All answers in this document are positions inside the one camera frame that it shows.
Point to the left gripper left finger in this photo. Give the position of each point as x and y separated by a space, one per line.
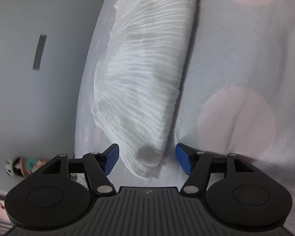
97 168

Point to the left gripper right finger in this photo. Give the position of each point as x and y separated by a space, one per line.
196 164

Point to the white muslin shirt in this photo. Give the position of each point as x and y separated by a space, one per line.
137 79

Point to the polka dot bed sheet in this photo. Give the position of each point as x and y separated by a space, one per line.
237 93

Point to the grey wall plate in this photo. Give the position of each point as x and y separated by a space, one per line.
39 52

